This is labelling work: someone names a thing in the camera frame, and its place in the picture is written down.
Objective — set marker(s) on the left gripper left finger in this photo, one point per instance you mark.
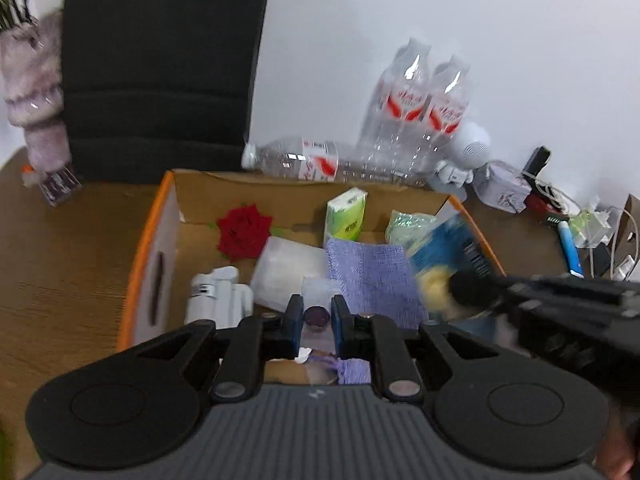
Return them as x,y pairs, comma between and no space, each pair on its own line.
245,350

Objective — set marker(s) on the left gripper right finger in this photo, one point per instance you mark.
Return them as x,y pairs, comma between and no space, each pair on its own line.
377,339

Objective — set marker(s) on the white folding gadget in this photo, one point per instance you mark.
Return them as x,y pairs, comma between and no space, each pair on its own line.
219,297

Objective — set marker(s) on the purple woven drawstring pouch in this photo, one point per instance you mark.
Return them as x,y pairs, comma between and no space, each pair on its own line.
376,279

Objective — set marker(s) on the yellow white plush toy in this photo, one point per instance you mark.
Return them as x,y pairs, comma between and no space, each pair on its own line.
433,284

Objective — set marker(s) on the translucent white plastic container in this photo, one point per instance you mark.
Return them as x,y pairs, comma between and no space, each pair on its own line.
280,270

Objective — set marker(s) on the red artificial rose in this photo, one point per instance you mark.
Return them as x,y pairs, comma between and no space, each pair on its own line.
243,233

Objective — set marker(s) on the clear iridescent plastic bag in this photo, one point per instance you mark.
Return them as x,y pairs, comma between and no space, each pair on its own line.
406,230

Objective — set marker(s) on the blue snack packet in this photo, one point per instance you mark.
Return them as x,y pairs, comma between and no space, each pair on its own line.
452,244

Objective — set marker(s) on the green tissue pack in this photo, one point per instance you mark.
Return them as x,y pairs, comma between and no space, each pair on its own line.
344,215

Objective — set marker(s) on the person's right hand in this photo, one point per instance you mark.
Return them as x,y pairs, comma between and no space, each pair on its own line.
616,456

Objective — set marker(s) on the blue white tube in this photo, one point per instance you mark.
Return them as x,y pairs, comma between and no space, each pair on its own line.
574,267

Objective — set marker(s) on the red black small box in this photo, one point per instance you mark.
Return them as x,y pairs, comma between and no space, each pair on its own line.
543,211

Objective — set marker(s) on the orange red cardboard box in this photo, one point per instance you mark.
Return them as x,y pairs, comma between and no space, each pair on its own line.
180,239

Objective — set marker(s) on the white tin box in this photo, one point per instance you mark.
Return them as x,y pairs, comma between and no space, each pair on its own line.
499,185

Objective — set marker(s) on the lying water bottle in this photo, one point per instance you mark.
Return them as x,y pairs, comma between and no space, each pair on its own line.
331,161

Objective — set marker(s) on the black charger stand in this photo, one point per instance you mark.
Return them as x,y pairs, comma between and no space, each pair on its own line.
537,161

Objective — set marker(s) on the left standing water bottle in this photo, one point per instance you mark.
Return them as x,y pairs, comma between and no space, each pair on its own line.
397,100

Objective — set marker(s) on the standing water bottle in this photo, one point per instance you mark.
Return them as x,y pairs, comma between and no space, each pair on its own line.
397,100
448,97

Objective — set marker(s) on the white astronaut speaker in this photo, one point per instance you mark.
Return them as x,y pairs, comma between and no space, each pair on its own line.
467,150

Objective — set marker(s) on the small dark card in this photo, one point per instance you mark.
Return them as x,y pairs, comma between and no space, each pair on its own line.
57,186

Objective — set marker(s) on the right standing water bottle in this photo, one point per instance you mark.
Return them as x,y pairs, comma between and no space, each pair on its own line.
448,97

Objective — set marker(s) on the black paper bag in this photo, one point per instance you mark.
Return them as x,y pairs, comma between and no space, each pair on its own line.
155,85

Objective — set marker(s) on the purple marbled vase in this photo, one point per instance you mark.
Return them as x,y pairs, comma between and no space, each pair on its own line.
32,76

